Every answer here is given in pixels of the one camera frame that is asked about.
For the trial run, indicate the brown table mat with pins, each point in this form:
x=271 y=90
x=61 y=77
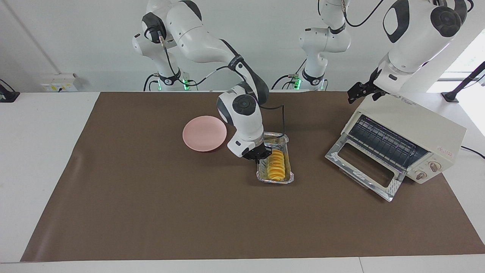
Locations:
x=151 y=220

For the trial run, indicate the cream white toaster oven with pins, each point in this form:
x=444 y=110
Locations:
x=416 y=125

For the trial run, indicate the beige oven knob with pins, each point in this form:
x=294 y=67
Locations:
x=434 y=167
x=420 y=175

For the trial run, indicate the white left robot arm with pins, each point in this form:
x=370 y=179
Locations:
x=413 y=38

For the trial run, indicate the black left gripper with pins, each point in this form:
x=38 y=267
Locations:
x=373 y=91

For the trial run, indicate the sliced orange yellow bread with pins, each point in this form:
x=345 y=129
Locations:
x=276 y=167

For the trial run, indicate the black table clamp mount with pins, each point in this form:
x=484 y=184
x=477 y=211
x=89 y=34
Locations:
x=7 y=94

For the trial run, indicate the white wall socket box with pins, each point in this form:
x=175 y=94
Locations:
x=60 y=82

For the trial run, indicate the black camera stand pole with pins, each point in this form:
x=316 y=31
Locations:
x=451 y=95

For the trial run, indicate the bright window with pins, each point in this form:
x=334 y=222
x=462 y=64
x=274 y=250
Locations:
x=464 y=57

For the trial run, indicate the aluminium foil tray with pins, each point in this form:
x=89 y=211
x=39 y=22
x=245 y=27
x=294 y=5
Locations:
x=290 y=159

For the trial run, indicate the glass oven door metal frame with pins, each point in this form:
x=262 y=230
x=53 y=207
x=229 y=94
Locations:
x=392 y=189

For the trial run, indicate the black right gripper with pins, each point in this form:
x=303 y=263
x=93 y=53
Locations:
x=252 y=153

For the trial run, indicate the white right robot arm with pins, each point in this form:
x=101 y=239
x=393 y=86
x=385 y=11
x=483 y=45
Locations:
x=201 y=41

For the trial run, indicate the pink round plate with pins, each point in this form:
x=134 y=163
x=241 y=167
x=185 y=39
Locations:
x=204 y=132

